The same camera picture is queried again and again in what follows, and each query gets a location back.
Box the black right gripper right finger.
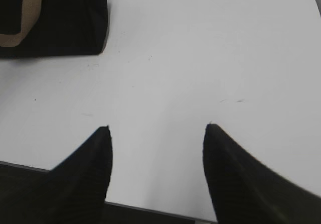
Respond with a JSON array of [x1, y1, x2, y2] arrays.
[[203, 124, 320, 223]]

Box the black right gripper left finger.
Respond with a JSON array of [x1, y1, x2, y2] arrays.
[[1, 127, 113, 223]]

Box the black tote bag tan handles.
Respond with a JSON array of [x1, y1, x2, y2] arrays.
[[1, 0, 108, 59]]

